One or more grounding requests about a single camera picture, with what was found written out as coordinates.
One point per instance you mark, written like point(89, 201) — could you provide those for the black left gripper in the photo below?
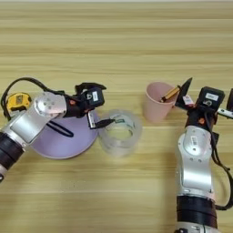
point(74, 106)

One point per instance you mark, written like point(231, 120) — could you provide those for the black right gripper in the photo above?
point(198, 118)

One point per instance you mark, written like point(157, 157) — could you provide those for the clear tape roll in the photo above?
point(104, 145)

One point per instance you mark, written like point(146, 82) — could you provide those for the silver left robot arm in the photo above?
point(30, 121)

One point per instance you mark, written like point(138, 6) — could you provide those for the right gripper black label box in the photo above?
point(210, 97)

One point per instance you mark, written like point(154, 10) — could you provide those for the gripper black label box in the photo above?
point(94, 97)
point(210, 97)

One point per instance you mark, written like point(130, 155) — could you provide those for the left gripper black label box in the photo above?
point(94, 97)

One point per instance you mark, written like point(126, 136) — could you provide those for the small red white box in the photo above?
point(188, 100)

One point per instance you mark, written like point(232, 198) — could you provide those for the purple plate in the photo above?
point(66, 145)

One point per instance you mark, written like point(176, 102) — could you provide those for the pink cup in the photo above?
point(154, 112)

